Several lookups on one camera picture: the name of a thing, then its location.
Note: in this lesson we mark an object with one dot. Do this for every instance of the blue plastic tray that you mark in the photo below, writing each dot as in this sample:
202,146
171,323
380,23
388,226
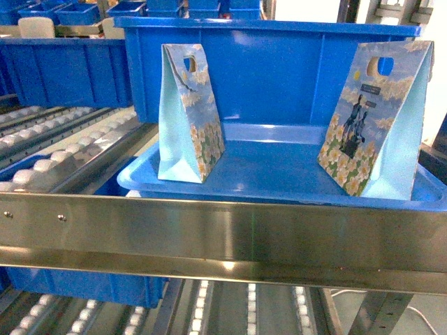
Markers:
273,164

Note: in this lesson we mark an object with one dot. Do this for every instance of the blue crate at left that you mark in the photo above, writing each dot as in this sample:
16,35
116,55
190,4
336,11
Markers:
68,72

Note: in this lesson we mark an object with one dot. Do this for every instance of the white roller conveyor track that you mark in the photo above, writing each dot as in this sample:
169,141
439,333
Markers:
44,173

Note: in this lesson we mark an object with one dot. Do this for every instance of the flower gift bag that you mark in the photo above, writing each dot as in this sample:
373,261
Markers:
191,140
372,144

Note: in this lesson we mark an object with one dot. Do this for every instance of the large blue plastic crate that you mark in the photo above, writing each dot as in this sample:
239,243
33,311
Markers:
262,71

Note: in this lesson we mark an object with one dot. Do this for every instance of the steel shelf front rail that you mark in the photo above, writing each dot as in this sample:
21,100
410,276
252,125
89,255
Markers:
326,246

